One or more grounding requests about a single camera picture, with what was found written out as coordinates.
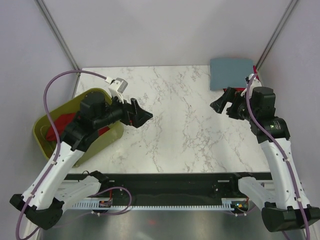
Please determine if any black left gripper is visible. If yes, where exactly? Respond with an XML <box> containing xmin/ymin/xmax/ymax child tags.
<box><xmin>94</xmin><ymin>91</ymin><xmax>153</xmax><ymax>130</ymax></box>

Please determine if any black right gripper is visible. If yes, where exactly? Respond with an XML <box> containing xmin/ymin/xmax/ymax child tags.
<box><xmin>210</xmin><ymin>86</ymin><xmax>259</xmax><ymax>122</ymax></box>

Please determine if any blue-grey t-shirt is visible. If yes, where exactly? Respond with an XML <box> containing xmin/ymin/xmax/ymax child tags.
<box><xmin>209</xmin><ymin>57</ymin><xmax>254</xmax><ymax>91</ymax></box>

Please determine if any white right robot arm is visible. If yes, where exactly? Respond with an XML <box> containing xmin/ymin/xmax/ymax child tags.
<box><xmin>210</xmin><ymin>86</ymin><xmax>320</xmax><ymax>232</ymax></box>

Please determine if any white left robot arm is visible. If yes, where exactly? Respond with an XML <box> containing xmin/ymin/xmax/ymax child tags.
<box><xmin>10</xmin><ymin>91</ymin><xmax>153</xmax><ymax>230</ymax></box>

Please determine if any folded crimson t-shirt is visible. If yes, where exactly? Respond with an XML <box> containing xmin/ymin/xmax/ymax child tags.
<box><xmin>235</xmin><ymin>65</ymin><xmax>260</xmax><ymax>91</ymax></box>

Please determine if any red t-shirt in bin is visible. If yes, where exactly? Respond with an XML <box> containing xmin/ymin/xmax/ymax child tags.
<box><xmin>44</xmin><ymin>112</ymin><xmax>110</xmax><ymax>143</ymax></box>

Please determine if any olive green plastic bin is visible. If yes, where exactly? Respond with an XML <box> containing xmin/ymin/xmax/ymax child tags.
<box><xmin>33</xmin><ymin>88</ymin><xmax>124</xmax><ymax>168</ymax></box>

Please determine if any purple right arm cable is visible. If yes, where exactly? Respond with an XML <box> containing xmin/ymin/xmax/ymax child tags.
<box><xmin>244</xmin><ymin>73</ymin><xmax>313</xmax><ymax>240</ymax></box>

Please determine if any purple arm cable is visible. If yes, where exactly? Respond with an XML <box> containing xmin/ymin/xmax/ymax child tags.
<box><xmin>15</xmin><ymin>70</ymin><xmax>112</xmax><ymax>240</ymax></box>
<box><xmin>244</xmin><ymin>73</ymin><xmax>313</xmax><ymax>240</ymax></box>

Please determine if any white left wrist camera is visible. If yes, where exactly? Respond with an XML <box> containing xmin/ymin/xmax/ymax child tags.
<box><xmin>105</xmin><ymin>76</ymin><xmax>128</xmax><ymax>104</ymax></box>

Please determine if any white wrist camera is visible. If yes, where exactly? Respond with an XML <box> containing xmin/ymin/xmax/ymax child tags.
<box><xmin>105</xmin><ymin>76</ymin><xmax>128</xmax><ymax>104</ymax></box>
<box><xmin>241</xmin><ymin>73</ymin><xmax>262</xmax><ymax>97</ymax></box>

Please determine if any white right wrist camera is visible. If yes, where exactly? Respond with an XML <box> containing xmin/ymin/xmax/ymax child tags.
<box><xmin>241</xmin><ymin>73</ymin><xmax>262</xmax><ymax>97</ymax></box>

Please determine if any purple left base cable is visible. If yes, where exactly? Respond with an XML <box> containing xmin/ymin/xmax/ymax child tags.
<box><xmin>91</xmin><ymin>186</ymin><xmax>133</xmax><ymax>217</ymax></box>

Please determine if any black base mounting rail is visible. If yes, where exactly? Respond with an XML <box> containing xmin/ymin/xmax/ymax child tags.
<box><xmin>64</xmin><ymin>171</ymin><xmax>273</xmax><ymax>207</ymax></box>

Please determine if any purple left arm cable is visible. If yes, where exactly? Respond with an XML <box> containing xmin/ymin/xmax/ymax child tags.
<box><xmin>15</xmin><ymin>70</ymin><xmax>112</xmax><ymax>240</ymax></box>

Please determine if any white slotted cable duct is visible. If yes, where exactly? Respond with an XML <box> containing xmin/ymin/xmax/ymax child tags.
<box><xmin>71</xmin><ymin>197</ymin><xmax>246</xmax><ymax>211</ymax></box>

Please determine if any right aluminium frame post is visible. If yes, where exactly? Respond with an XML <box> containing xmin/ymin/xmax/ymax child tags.
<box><xmin>255</xmin><ymin>0</ymin><xmax>300</xmax><ymax>71</ymax></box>

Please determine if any aluminium frame post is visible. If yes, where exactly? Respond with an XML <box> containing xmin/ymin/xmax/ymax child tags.
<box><xmin>255</xmin><ymin>0</ymin><xmax>300</xmax><ymax>71</ymax></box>
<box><xmin>34</xmin><ymin>0</ymin><xmax>81</xmax><ymax>70</ymax></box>

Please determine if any left aluminium frame post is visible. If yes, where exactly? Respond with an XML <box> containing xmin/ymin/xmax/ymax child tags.
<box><xmin>34</xmin><ymin>0</ymin><xmax>81</xmax><ymax>70</ymax></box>

